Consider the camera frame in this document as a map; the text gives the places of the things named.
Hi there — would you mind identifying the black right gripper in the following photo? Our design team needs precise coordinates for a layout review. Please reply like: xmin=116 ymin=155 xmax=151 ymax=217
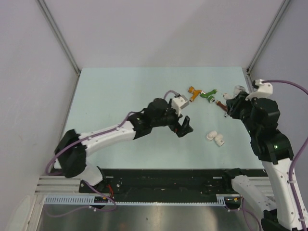
xmin=226 ymin=91 xmax=259 ymax=137

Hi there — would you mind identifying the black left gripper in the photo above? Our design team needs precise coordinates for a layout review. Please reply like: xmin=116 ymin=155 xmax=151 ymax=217
xmin=151 ymin=99 xmax=193 ymax=137

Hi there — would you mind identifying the grey white water faucet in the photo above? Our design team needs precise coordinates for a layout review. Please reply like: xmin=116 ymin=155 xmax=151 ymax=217
xmin=223 ymin=85 xmax=246 ymax=100

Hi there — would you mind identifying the white elbow pipe fitting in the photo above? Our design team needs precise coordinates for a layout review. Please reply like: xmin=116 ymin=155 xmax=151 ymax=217
xmin=214 ymin=133 xmax=225 ymax=147
xmin=206 ymin=130 xmax=218 ymax=141

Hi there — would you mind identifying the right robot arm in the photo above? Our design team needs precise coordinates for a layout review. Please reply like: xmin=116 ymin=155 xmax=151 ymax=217
xmin=222 ymin=91 xmax=308 ymax=231

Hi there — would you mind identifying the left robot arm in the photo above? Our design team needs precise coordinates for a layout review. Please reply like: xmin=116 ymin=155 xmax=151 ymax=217
xmin=55 ymin=95 xmax=193 ymax=193

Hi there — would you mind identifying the brown water faucet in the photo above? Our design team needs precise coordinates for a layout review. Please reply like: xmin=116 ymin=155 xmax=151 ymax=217
xmin=216 ymin=100 xmax=228 ymax=117

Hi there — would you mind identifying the green water faucet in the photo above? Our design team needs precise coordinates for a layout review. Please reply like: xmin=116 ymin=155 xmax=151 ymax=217
xmin=200 ymin=89 xmax=217 ymax=103

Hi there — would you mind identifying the yellow water faucet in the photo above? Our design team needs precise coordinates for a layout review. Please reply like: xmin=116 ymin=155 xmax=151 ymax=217
xmin=188 ymin=86 xmax=204 ymax=102

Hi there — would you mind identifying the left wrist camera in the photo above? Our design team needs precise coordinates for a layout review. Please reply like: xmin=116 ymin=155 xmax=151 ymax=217
xmin=171 ymin=95 xmax=190 ymax=117

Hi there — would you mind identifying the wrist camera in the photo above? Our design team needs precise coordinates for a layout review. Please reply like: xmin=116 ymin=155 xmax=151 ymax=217
xmin=245 ymin=79 xmax=273 ymax=101
xmin=171 ymin=95 xmax=190 ymax=117

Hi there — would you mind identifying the aluminium frame post right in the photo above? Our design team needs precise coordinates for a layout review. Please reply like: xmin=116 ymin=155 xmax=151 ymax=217
xmin=246 ymin=0 xmax=292 ymax=73

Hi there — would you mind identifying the aluminium frame post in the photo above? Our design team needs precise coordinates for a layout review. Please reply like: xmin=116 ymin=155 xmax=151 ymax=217
xmin=246 ymin=0 xmax=292 ymax=73
xmin=36 ymin=0 xmax=81 ymax=77

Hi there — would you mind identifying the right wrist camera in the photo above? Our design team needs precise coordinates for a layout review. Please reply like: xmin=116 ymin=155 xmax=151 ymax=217
xmin=245 ymin=79 xmax=273 ymax=101

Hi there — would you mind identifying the white slotted cable duct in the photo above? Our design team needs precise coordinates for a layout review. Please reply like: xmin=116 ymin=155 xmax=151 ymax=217
xmin=44 ymin=195 xmax=241 ymax=206

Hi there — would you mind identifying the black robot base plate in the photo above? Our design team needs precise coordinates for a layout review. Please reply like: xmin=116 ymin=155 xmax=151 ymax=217
xmin=94 ymin=169 xmax=236 ymax=202

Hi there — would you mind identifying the aluminium frame post left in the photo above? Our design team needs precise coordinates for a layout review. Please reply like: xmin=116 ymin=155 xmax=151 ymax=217
xmin=36 ymin=0 xmax=81 ymax=77

